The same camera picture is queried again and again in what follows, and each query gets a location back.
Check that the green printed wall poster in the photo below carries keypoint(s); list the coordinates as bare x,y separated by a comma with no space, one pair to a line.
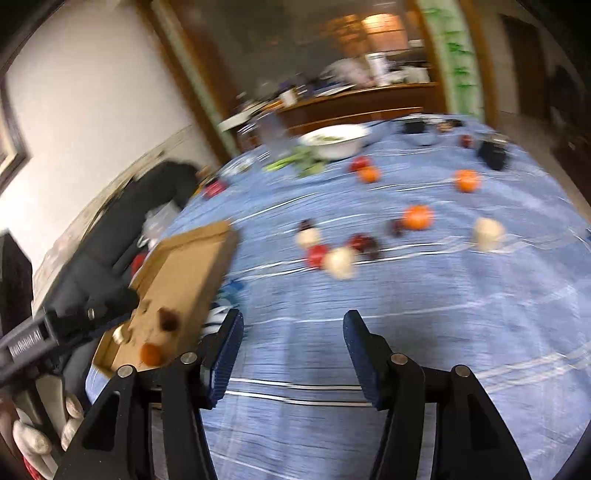
455,55

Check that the white container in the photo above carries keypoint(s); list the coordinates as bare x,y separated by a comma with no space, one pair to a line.
376,69

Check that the wooden door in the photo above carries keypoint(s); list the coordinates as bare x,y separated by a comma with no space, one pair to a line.
521,69

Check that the small brown object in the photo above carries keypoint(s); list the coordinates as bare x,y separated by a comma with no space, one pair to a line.
445,124

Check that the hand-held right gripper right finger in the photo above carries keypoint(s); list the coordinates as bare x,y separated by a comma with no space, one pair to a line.
362,364

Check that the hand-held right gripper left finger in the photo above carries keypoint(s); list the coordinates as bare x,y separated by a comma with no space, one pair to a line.
221,364

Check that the dark picture frame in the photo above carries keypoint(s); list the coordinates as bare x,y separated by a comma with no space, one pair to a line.
18,138

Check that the small red object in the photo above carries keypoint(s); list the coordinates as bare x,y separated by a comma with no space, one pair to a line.
138,265

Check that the wooden sideboard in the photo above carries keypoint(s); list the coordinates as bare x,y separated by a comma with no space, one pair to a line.
369,99

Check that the black box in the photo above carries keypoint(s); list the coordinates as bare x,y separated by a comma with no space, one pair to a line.
494,154

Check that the small black device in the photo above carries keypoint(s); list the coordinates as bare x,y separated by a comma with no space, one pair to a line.
413,127

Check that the blue striped tablecloth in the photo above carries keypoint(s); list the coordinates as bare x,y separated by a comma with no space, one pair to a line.
415,300

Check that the clear plastic bag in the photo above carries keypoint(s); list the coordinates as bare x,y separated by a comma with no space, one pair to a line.
154,221

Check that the green leafy vegetables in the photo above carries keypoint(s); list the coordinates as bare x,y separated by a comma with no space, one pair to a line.
330,135
300,159

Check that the orange tangerine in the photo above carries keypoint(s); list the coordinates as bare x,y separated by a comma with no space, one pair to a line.
369,174
467,180
150,354
418,217

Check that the small white plate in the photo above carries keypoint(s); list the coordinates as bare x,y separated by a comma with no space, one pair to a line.
240,164

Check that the red tomato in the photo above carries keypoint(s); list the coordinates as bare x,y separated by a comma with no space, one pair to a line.
317,255
467,141
360,163

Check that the person's left hand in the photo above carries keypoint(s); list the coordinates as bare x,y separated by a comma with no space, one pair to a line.
32,441

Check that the clear glass jar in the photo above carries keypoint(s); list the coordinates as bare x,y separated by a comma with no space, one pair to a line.
274,134

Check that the black white striped cloth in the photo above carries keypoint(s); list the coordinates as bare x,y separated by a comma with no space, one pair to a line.
217,318

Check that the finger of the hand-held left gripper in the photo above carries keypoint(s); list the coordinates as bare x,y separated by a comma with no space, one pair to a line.
106,307

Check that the white mug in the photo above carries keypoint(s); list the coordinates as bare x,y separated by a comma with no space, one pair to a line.
287,97

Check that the cardboard box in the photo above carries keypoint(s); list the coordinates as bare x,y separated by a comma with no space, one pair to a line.
184,277

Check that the white bowl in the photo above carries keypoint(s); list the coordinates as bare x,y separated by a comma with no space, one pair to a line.
341,145

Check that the black sofa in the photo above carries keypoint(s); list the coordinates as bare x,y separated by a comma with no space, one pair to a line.
152,194

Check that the small red packet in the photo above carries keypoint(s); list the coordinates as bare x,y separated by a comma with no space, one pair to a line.
214,188

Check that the white plastic bag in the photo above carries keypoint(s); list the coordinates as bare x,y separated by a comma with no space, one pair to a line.
346,69

